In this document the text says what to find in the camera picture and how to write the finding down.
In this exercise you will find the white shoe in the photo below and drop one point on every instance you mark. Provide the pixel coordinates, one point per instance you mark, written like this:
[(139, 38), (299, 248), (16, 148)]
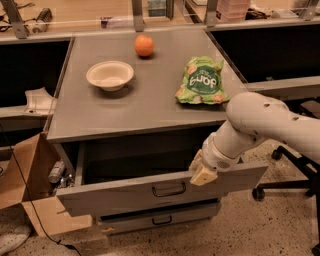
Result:
[(12, 241)]

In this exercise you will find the grey drawer cabinet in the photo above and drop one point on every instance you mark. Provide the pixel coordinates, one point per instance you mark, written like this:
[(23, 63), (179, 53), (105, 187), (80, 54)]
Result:
[(145, 110)]

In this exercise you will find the grey top drawer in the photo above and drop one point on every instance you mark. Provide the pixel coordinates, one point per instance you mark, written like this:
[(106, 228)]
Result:
[(118, 178)]

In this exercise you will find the grey drawer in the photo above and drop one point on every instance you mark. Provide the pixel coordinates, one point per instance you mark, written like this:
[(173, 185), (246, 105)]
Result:
[(158, 217), (118, 178)]

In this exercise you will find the orange fruit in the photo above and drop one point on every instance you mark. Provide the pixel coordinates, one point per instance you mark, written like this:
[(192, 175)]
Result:
[(144, 45)]

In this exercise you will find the white curved plastic part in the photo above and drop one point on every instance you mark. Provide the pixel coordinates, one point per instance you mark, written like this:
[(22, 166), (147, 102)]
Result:
[(39, 102)]

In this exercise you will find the black office chair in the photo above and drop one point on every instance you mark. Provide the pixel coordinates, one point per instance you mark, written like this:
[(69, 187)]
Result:
[(285, 222)]

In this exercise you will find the white paper bowl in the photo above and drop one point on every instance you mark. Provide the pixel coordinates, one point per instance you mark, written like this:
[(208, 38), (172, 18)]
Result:
[(110, 75)]

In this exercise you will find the green chip bag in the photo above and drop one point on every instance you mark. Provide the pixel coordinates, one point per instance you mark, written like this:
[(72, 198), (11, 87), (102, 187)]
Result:
[(202, 82)]

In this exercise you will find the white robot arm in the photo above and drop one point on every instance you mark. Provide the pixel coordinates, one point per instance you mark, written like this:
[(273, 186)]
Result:
[(251, 119)]

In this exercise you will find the grey bottom drawer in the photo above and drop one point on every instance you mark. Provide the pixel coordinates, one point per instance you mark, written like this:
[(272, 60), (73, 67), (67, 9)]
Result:
[(158, 217)]

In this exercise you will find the silver can in box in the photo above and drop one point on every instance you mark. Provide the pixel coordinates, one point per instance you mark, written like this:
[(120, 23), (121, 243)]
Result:
[(56, 172)]

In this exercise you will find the brown cardboard box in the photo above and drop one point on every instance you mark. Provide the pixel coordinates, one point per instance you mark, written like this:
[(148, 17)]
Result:
[(25, 182)]

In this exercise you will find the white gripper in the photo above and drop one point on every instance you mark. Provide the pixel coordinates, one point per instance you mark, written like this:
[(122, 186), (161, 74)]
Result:
[(214, 159)]

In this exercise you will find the pink plastic container stack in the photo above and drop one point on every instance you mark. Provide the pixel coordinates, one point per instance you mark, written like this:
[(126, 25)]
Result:
[(232, 10)]

